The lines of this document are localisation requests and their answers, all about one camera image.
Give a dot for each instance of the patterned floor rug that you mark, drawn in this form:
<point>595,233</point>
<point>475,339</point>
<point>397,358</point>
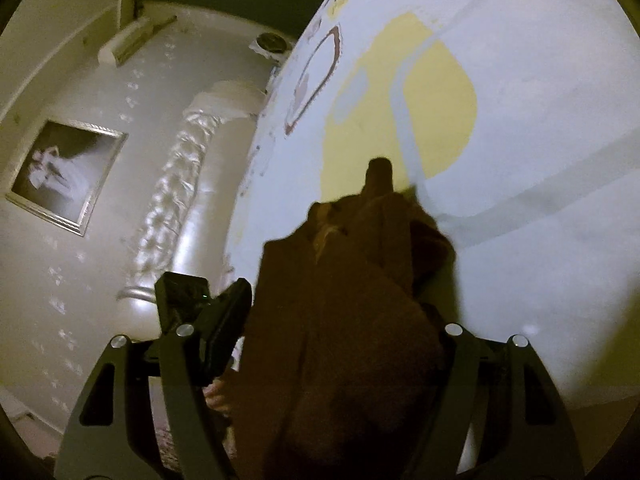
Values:
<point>165,440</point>

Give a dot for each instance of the white wall air conditioner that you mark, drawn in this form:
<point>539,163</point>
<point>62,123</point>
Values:
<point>125,42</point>

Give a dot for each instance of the silver metal rail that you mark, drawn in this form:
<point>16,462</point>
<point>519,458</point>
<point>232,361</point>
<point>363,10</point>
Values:
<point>135,292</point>

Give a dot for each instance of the cream tufted bed headboard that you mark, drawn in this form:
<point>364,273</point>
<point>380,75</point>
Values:
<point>200,185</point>

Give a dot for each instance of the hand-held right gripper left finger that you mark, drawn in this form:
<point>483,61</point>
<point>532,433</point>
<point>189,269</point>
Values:
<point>225,325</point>

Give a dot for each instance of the brown plaid dress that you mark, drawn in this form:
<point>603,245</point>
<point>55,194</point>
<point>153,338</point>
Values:
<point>340,360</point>

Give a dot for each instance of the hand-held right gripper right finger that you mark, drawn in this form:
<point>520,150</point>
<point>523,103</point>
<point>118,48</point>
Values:
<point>452,360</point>

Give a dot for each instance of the person's left hand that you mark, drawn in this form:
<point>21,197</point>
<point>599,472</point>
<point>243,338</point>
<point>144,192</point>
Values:
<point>220,397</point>

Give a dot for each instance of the silver framed wall picture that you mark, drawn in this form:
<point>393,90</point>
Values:
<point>60,175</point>

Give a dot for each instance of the white patterned bedsheet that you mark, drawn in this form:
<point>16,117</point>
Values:
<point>525,110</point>

